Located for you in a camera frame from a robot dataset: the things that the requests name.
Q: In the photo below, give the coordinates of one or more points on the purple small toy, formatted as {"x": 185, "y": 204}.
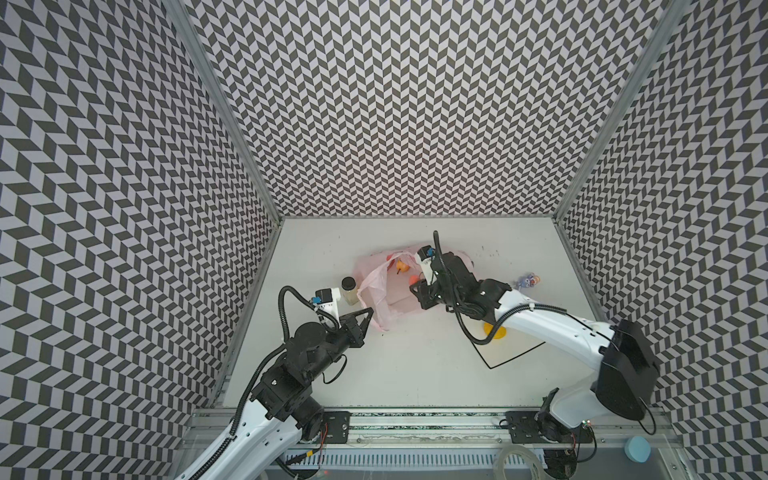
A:
{"x": 528, "y": 280}

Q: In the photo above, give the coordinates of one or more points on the light blue round cap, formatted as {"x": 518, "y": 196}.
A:
{"x": 637, "y": 449}

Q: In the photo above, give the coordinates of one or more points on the aluminium corner post left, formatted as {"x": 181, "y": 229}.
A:
{"x": 179, "y": 17}

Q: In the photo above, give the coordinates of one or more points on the aluminium corner post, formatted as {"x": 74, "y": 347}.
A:
{"x": 658, "y": 40}
{"x": 179, "y": 17}

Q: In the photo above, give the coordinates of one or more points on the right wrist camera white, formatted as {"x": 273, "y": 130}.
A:
{"x": 425, "y": 255}

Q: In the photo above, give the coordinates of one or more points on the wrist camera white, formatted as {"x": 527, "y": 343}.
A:
{"x": 425, "y": 255}
{"x": 327, "y": 300}

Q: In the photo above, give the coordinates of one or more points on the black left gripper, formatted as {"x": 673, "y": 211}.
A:
{"x": 354, "y": 332}

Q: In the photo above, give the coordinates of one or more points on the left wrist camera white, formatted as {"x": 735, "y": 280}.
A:
{"x": 327, "y": 300}

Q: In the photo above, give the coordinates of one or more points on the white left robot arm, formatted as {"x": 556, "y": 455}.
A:
{"x": 276, "y": 410}

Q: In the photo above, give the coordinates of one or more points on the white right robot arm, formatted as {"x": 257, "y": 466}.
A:
{"x": 623, "y": 367}

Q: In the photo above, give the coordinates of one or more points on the small jar black lid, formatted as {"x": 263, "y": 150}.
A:
{"x": 349, "y": 289}

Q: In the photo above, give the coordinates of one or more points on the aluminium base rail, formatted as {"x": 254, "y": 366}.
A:
{"x": 471, "y": 428}

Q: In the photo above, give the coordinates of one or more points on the aluminium corner post right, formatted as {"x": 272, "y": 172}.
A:
{"x": 658, "y": 40}

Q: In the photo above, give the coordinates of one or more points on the orange fake fruit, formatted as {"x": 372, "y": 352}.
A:
{"x": 401, "y": 266}

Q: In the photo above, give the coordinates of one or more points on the pink plastic bag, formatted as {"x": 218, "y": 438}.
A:
{"x": 380, "y": 287}

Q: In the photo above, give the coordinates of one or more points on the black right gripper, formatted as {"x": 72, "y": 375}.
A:
{"x": 432, "y": 288}

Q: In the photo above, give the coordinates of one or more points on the clear tube loop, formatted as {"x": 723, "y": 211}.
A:
{"x": 518, "y": 456}

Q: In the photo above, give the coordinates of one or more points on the white mat black border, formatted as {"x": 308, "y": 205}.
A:
{"x": 506, "y": 346}

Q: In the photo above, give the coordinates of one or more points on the yellow fake lemon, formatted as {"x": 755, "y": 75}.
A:
{"x": 498, "y": 332}

